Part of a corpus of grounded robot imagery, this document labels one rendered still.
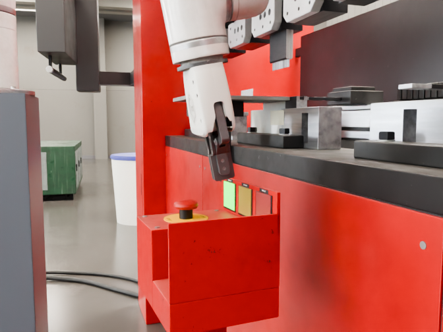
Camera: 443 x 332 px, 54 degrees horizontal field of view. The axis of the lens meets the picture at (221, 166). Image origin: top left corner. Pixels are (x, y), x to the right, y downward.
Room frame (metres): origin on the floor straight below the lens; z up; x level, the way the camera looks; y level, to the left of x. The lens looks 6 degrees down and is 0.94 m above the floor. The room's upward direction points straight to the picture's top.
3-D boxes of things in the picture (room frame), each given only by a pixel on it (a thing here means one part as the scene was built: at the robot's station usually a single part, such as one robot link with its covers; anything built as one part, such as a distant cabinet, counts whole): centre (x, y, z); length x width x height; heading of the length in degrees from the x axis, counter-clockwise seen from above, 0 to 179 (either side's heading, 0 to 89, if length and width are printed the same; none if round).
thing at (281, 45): (1.21, -0.16, 1.13); 0.10 x 0.02 x 0.10; 19
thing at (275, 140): (1.15, -0.12, 0.89); 0.30 x 0.05 x 0.03; 19
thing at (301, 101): (1.19, -0.17, 0.99); 0.20 x 0.03 x 0.03; 19
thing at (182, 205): (0.70, 0.06, 0.79); 0.04 x 0.04 x 0.04
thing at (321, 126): (1.16, -0.18, 0.92); 0.39 x 0.06 x 0.10; 19
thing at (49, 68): (2.24, 0.83, 1.20); 0.45 x 0.03 x 0.08; 11
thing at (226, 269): (0.66, 0.03, 0.75); 0.20 x 0.16 x 0.18; 23
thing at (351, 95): (1.26, -0.32, 1.01); 0.26 x 0.12 x 0.05; 109
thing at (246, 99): (1.16, -0.02, 1.00); 0.26 x 0.18 x 0.01; 109
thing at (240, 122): (1.73, 0.02, 0.92); 0.50 x 0.06 x 0.10; 19
